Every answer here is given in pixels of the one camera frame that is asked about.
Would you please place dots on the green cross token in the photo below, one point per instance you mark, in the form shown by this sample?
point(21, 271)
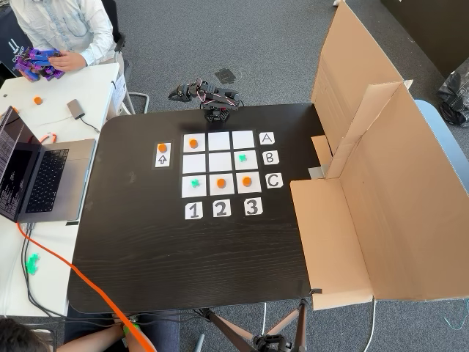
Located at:
point(32, 263)
point(195, 183)
point(242, 158)

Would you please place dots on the black printed banner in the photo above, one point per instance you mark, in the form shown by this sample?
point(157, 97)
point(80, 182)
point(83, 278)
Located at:
point(9, 40)

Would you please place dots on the paper sheet number 1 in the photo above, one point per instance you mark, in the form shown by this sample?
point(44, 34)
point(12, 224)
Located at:
point(193, 211)

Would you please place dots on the dark wooden board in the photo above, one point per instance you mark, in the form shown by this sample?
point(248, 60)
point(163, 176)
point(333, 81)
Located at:
point(432, 29)

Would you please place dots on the grey usb hub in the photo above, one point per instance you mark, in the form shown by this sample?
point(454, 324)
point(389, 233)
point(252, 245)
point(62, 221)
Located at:
point(75, 109)

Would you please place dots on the camera tripod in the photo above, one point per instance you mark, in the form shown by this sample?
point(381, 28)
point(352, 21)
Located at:
point(220, 322)

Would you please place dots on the grey open laptop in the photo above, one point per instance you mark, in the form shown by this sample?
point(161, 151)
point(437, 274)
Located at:
point(69, 183)

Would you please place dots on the black office chair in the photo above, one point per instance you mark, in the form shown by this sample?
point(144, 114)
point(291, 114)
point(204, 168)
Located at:
point(111, 22)

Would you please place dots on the white table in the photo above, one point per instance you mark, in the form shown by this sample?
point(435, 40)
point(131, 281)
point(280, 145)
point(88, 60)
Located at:
point(55, 88)

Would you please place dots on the paper sheet letter C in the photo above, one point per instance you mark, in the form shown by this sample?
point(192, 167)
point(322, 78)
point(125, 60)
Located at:
point(273, 181)

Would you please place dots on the paper sheet number 2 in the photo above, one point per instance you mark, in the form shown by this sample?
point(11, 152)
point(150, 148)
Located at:
point(221, 209)

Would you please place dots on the black plastic bag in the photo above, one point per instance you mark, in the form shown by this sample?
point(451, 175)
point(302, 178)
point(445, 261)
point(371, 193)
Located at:
point(456, 95)

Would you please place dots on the paper sheet letter A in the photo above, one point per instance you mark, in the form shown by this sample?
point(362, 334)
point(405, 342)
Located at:
point(267, 138)

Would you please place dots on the paper sheet letter B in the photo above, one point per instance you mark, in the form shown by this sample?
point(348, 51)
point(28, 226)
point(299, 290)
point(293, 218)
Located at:
point(270, 158)

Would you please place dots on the grey tape strip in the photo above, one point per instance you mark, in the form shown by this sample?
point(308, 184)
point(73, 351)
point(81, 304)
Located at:
point(318, 172)

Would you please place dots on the white arrow paper sheet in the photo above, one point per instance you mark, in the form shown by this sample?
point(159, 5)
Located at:
point(167, 162)

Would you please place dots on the light blue round table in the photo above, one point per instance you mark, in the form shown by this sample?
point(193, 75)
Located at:
point(439, 128)

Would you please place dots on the purple leader arm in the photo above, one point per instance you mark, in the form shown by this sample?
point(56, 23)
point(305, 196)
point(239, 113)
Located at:
point(34, 64)

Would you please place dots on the white nine-square grid sheet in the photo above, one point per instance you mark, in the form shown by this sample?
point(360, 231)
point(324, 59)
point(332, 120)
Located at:
point(220, 141)

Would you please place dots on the white hanging paper sheet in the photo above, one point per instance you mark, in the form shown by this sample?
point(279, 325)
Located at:
point(119, 91)

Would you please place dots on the black floor tape patch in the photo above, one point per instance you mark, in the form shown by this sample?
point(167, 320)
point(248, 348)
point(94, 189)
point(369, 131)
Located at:
point(225, 75)

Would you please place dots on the brown cardboard screen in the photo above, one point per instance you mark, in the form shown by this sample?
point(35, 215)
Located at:
point(384, 220)

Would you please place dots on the round orange token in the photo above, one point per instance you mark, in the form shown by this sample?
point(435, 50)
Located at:
point(193, 143)
point(37, 100)
point(162, 147)
point(247, 181)
point(220, 183)

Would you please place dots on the paper sheet number 3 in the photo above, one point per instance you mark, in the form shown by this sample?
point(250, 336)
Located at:
point(253, 206)

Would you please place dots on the person's hand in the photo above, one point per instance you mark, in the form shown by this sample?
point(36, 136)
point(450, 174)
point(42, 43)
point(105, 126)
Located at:
point(69, 61)

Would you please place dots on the person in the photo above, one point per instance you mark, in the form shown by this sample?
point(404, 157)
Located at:
point(95, 339)
point(62, 25)

